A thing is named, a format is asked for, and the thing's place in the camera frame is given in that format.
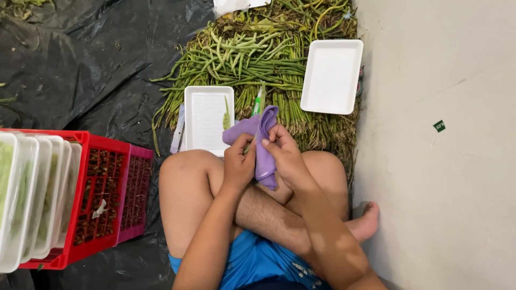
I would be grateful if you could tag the red plastic crate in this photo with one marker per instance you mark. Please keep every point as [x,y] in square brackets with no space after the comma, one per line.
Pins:
[98,189]

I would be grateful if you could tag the person's right leg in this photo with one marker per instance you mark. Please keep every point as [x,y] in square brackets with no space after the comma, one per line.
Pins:
[328,173]

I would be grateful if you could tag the person's left hand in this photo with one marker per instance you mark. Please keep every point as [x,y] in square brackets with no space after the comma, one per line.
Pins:
[238,167]

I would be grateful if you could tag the purple microfibre cloth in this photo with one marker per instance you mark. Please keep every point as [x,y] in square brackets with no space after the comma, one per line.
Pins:
[264,161]

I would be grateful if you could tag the white paper sheet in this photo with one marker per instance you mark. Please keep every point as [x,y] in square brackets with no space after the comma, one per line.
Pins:
[232,5]

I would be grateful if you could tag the lilac plastic strip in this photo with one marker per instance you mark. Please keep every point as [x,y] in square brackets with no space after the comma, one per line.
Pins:
[177,129]

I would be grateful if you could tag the green and white cutter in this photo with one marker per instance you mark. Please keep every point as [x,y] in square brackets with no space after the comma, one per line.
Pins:
[257,102]

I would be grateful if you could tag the smooth white foam tray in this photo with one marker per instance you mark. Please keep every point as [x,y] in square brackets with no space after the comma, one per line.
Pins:
[331,76]

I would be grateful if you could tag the small tape roll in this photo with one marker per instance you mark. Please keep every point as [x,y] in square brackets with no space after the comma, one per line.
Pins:
[360,82]

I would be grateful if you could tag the heap of green long beans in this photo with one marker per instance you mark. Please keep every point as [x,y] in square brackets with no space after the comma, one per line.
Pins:
[274,60]

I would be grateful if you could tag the person's leg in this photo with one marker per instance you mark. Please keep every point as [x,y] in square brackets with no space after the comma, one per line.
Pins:
[328,173]
[185,193]

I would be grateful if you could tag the person's left leg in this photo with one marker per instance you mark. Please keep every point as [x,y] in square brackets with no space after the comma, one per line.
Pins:
[185,193]

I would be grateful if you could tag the small green sticker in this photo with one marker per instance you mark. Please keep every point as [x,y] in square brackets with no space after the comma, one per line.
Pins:
[439,126]

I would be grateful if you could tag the magenta plastic crate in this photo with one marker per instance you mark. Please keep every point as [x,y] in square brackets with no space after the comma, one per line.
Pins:
[135,193]

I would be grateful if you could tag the heap of leaf scraps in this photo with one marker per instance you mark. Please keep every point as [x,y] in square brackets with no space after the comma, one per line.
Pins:
[22,6]

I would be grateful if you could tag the person's right hand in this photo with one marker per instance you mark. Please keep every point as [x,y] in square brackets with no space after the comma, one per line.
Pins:
[288,161]

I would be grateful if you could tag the ribbed white foam tray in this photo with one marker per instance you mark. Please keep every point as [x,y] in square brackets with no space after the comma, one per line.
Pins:
[205,121]

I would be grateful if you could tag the short green bean piece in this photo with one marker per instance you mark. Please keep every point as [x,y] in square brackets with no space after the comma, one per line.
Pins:
[226,116]

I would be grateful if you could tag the blue shorts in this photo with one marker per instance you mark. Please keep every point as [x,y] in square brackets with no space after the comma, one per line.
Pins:
[258,261]

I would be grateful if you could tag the row of wrapped bean trays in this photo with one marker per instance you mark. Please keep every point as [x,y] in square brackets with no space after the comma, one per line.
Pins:
[28,197]

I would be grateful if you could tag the black plastic sheet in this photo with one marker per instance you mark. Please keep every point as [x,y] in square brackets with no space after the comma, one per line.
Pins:
[88,72]

